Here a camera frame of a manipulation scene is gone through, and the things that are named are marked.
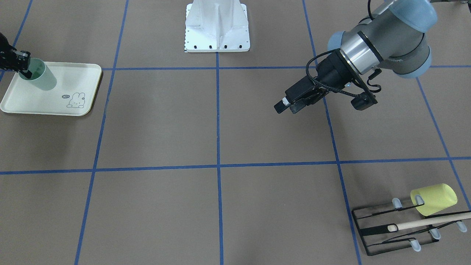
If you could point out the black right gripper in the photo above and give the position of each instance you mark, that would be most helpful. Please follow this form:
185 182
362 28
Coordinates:
8 59

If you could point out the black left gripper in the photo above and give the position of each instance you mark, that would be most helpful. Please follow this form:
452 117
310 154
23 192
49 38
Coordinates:
331 71

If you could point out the light green cup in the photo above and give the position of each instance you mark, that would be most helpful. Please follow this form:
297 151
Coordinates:
42 78

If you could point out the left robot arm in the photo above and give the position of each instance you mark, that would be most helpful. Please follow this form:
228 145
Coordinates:
391 37

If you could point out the cream rabbit tray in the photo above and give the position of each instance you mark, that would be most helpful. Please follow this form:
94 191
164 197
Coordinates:
73 95

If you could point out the yellow cup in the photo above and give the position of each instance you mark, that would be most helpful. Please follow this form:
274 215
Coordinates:
432 199

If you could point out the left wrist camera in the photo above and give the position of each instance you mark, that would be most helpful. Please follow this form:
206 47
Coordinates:
365 99

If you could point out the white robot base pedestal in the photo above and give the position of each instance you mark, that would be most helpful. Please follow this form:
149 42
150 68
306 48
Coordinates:
216 26

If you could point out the black wire cup rack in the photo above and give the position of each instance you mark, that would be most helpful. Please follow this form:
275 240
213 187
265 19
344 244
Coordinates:
372 221

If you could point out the wooden rack handle rod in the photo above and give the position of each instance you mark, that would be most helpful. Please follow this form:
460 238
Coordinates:
430 221

